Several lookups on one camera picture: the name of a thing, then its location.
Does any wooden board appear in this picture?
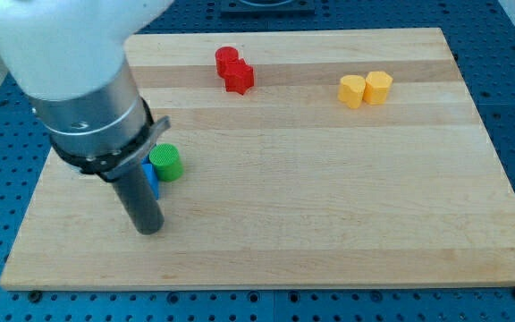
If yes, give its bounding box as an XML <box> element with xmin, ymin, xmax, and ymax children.
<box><xmin>0</xmin><ymin>28</ymin><xmax>515</xmax><ymax>291</ymax></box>

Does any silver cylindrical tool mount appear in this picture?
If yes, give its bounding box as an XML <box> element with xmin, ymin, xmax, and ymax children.
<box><xmin>29</xmin><ymin>62</ymin><xmax>171</xmax><ymax>182</ymax></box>

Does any red cylinder block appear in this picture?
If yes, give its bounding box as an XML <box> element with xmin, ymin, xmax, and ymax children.
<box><xmin>215</xmin><ymin>47</ymin><xmax>239</xmax><ymax>78</ymax></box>

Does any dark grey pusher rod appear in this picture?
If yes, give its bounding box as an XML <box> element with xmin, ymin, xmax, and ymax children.
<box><xmin>112</xmin><ymin>165</ymin><xmax>164</xmax><ymax>235</ymax></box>

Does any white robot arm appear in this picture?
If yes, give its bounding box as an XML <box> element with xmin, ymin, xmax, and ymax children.
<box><xmin>0</xmin><ymin>0</ymin><xmax>172</xmax><ymax>234</ymax></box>

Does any yellow heart block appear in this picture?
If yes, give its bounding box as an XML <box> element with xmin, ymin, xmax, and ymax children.
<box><xmin>337</xmin><ymin>75</ymin><xmax>366</xmax><ymax>109</ymax></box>

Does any blue block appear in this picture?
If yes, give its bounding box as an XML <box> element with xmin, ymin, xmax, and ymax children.
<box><xmin>141</xmin><ymin>157</ymin><xmax>160</xmax><ymax>200</ymax></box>

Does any red star block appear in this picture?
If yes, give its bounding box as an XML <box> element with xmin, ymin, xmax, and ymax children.
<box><xmin>224</xmin><ymin>59</ymin><xmax>255</xmax><ymax>95</ymax></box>

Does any green cylinder block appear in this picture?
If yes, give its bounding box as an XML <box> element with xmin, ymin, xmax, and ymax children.
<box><xmin>148</xmin><ymin>143</ymin><xmax>183</xmax><ymax>182</ymax></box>

